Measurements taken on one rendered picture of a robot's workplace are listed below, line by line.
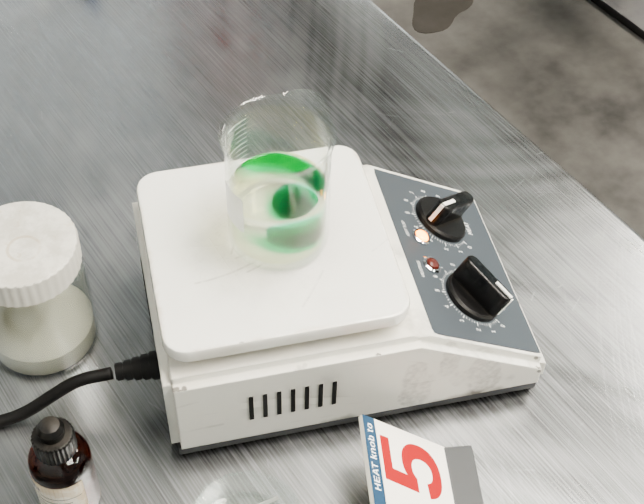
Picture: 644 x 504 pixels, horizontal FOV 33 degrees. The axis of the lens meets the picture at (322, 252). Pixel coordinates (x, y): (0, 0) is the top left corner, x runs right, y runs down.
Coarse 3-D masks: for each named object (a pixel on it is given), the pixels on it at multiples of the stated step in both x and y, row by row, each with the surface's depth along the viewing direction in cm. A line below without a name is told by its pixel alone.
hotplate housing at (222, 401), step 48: (144, 288) 57; (336, 336) 54; (384, 336) 54; (432, 336) 54; (192, 384) 52; (240, 384) 53; (288, 384) 54; (336, 384) 54; (384, 384) 56; (432, 384) 57; (480, 384) 58; (528, 384) 59; (192, 432) 55; (240, 432) 56; (288, 432) 57
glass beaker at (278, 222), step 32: (288, 96) 52; (320, 96) 52; (224, 128) 50; (256, 128) 53; (288, 128) 53; (320, 128) 52; (224, 160) 50; (320, 160) 49; (256, 192) 50; (288, 192) 49; (320, 192) 51; (256, 224) 51; (288, 224) 51; (320, 224) 53; (256, 256) 53; (288, 256) 53
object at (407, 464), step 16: (384, 432) 54; (384, 448) 54; (400, 448) 55; (416, 448) 56; (432, 448) 56; (384, 464) 53; (400, 464) 54; (416, 464) 55; (432, 464) 56; (384, 480) 52; (400, 480) 53; (416, 480) 54; (432, 480) 55; (400, 496) 52; (416, 496) 53; (432, 496) 54
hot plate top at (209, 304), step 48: (144, 192) 57; (192, 192) 57; (336, 192) 57; (144, 240) 55; (192, 240) 55; (336, 240) 55; (384, 240) 55; (192, 288) 53; (240, 288) 53; (288, 288) 53; (336, 288) 53; (384, 288) 53; (192, 336) 51; (240, 336) 51; (288, 336) 51
